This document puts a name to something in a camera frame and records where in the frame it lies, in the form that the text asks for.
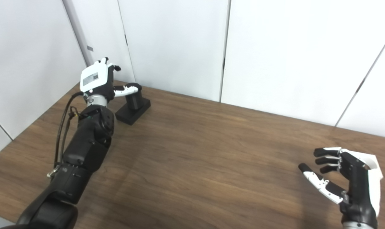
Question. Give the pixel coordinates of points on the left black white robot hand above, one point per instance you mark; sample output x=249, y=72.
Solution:
x=92, y=78

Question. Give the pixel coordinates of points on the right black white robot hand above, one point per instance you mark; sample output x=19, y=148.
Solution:
x=357, y=190

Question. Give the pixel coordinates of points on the black cylinder peg with base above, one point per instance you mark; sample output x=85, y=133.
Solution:
x=133, y=109

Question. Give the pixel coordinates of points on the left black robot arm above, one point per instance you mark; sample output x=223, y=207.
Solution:
x=81, y=149

